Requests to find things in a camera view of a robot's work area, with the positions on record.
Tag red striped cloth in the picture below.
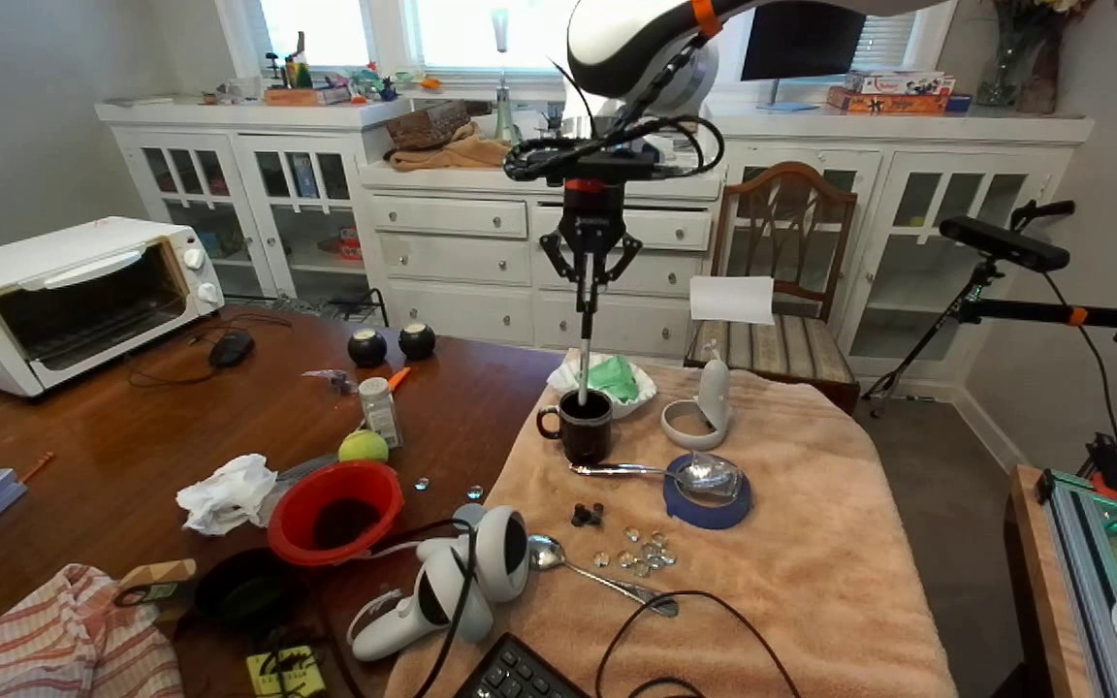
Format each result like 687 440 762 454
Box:
0 560 188 698

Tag black stereo camera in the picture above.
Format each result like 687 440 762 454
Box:
939 211 1076 277

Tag clear glass bottle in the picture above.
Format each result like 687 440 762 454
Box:
492 73 524 144

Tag small white bottle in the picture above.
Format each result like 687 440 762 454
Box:
357 373 402 454

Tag green tennis ball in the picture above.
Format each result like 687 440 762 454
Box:
335 428 393 468

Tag white toaster oven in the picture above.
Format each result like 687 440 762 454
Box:
0 215 229 398

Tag white ring VR controller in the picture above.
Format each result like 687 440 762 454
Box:
657 341 739 454

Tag crumpled white tissue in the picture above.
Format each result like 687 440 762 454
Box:
172 449 285 539

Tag blue tape roll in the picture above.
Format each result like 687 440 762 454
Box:
660 454 762 534

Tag black camera tripod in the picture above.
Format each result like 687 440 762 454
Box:
863 195 1117 402

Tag dried flower vase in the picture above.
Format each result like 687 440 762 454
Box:
976 0 1079 111

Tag green capped marker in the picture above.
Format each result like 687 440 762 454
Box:
570 307 602 411

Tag beige terry towel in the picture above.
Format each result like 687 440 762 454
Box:
380 363 964 698

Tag green cloth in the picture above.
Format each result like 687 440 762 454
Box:
583 356 649 407

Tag black ball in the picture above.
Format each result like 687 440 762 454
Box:
344 326 393 373
397 318 439 363

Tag white glass door cabinet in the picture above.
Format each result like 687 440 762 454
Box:
92 98 1095 393

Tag dark woven basket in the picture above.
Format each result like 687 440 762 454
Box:
380 104 477 155

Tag black computer mouse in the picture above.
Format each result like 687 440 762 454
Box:
205 326 260 373

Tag slim silver spoon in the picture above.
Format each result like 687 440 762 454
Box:
524 530 687 618

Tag orange pencil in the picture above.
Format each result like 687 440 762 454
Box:
15 447 62 488

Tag colourful cardboard boxes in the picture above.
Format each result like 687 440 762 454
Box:
824 71 976 119

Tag black keypad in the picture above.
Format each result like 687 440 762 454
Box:
453 632 589 698

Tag black USB cable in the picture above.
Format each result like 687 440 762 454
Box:
595 587 808 698

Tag black monitor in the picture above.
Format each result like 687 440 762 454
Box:
739 0 870 84

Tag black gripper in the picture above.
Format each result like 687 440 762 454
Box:
538 173 649 326

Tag red bowl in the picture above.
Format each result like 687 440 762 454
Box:
265 457 409 574

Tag white game controller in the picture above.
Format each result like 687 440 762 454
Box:
415 500 537 645

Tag dark coffee mug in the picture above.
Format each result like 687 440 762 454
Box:
530 385 620 468

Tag black wrist cable bundle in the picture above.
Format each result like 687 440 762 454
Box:
502 111 730 185

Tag black bowl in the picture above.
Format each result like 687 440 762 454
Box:
192 547 305 638

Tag wooden chair striped cushion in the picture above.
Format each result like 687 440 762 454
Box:
682 159 867 416

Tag white paper sheet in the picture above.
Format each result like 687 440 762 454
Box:
687 270 779 331

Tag yellow black card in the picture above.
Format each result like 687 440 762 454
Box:
245 641 329 698

